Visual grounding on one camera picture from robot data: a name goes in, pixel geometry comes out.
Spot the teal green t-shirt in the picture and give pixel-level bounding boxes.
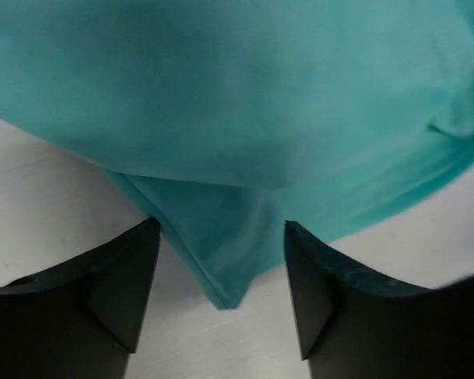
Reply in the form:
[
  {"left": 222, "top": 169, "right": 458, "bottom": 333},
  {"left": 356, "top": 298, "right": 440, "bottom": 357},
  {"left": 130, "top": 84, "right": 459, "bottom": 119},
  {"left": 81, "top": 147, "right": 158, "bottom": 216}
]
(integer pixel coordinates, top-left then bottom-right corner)
[{"left": 0, "top": 1, "right": 474, "bottom": 310}]

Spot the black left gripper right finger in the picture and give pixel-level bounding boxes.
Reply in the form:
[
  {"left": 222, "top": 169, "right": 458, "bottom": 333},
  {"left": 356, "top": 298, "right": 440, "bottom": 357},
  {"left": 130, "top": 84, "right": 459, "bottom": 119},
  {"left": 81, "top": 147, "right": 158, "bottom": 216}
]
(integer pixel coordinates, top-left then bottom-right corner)
[{"left": 284, "top": 221, "right": 474, "bottom": 378}]

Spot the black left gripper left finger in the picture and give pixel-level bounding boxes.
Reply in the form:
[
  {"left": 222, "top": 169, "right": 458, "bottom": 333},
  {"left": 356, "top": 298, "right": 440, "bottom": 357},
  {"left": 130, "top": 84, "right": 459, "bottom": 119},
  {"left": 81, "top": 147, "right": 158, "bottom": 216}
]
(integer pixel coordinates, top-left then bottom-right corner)
[{"left": 0, "top": 219, "right": 160, "bottom": 379}]

